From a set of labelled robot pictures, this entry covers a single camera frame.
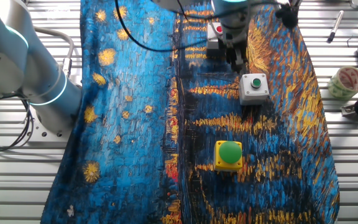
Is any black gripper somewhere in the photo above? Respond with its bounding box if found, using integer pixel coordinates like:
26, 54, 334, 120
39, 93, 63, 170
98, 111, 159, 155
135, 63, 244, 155
224, 30, 249, 75

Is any white box red button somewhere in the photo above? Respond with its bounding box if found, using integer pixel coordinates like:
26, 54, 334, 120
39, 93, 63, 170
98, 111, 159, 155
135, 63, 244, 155
206, 22, 228, 57

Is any white box green button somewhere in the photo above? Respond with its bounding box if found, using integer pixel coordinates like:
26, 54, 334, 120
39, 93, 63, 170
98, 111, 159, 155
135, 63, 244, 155
239, 73, 270, 106

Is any yellow box green mushroom button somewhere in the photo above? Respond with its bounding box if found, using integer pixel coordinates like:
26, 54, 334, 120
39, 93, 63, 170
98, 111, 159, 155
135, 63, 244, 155
213, 140, 244, 172

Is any black white marker pen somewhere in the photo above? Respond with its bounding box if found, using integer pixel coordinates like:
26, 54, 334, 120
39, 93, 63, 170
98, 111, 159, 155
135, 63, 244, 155
326, 10, 345, 44

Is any clear tape roll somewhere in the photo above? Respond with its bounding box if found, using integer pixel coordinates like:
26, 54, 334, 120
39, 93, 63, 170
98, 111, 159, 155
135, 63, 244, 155
327, 65, 358, 101

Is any starry night painting cloth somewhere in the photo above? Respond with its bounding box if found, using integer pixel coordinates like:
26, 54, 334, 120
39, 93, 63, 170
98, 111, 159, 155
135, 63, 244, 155
40, 0, 341, 224

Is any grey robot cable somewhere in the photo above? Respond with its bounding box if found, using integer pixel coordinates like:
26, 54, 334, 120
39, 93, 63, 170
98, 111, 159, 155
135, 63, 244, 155
32, 26, 75, 78

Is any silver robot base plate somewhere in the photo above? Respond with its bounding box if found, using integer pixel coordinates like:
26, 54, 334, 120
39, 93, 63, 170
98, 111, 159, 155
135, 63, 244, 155
26, 105, 83, 149

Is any black cable bundle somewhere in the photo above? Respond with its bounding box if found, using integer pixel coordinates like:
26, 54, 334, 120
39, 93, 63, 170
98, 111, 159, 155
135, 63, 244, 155
0, 93, 36, 152

